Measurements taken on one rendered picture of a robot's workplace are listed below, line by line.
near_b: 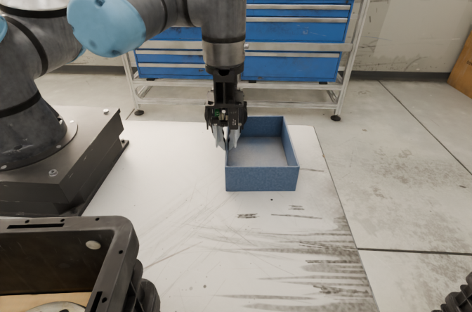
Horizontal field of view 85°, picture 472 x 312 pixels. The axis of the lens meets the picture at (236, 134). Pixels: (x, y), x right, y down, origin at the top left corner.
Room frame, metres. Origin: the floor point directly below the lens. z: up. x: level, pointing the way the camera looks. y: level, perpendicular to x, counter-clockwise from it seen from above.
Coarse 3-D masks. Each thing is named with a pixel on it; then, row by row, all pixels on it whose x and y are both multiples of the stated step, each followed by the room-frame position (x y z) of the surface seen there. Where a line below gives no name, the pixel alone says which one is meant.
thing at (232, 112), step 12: (216, 72) 0.42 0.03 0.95; (228, 72) 0.47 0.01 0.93; (240, 72) 0.44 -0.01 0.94; (216, 84) 0.43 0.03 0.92; (228, 84) 0.43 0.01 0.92; (216, 96) 0.43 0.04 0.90; (228, 96) 0.43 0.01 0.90; (240, 96) 0.45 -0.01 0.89; (216, 108) 0.43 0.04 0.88; (228, 108) 0.41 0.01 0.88; (240, 108) 0.43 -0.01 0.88; (216, 120) 0.42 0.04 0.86; (228, 120) 0.43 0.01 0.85; (240, 120) 0.43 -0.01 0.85
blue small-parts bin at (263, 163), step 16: (256, 128) 0.58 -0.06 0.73; (272, 128) 0.58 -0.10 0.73; (240, 144) 0.54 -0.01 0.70; (256, 144) 0.54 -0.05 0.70; (272, 144) 0.54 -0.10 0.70; (288, 144) 0.48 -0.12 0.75; (240, 160) 0.48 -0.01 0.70; (256, 160) 0.48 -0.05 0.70; (272, 160) 0.48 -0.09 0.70; (288, 160) 0.46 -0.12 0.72; (240, 176) 0.38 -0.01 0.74; (256, 176) 0.38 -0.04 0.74; (272, 176) 0.38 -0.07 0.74; (288, 176) 0.38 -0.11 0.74
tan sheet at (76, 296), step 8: (0, 296) 0.12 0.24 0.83; (8, 296) 0.12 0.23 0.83; (16, 296) 0.12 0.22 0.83; (24, 296) 0.12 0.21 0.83; (32, 296) 0.12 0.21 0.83; (40, 296) 0.12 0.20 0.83; (48, 296) 0.12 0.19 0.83; (56, 296) 0.12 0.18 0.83; (64, 296) 0.12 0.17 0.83; (72, 296) 0.12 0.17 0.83; (80, 296) 0.12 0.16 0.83; (88, 296) 0.12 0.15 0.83; (0, 304) 0.11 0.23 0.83; (8, 304) 0.11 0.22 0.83; (16, 304) 0.11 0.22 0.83; (24, 304) 0.11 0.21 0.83; (32, 304) 0.11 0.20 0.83; (40, 304) 0.11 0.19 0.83; (80, 304) 0.11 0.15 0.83
